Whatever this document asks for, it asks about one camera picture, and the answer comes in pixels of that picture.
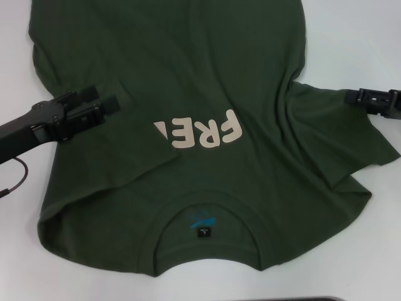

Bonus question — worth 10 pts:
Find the dark green FREE T-shirt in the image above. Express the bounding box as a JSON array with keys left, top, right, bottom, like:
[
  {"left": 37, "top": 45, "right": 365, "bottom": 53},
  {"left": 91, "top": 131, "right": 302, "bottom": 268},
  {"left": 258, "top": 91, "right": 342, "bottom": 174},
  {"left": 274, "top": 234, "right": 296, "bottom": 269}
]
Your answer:
[{"left": 27, "top": 0, "right": 401, "bottom": 270}]

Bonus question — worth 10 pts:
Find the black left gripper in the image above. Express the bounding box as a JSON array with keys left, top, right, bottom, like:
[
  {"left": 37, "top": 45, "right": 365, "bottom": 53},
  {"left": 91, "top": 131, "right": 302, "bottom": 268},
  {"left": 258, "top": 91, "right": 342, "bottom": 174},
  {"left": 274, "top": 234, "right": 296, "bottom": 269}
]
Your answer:
[{"left": 0, "top": 85, "right": 122, "bottom": 165}]

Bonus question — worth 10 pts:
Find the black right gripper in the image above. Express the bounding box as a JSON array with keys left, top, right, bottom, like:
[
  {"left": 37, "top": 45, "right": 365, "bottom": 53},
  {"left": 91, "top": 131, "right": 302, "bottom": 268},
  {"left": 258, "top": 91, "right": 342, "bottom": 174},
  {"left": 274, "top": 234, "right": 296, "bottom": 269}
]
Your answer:
[{"left": 344, "top": 88, "right": 401, "bottom": 120}]

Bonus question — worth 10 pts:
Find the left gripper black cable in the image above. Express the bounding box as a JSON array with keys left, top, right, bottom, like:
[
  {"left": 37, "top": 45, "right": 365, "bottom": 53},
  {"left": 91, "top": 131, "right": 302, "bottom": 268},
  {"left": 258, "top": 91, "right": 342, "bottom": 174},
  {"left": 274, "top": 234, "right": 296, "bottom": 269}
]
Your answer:
[{"left": 0, "top": 157, "right": 31, "bottom": 199}]

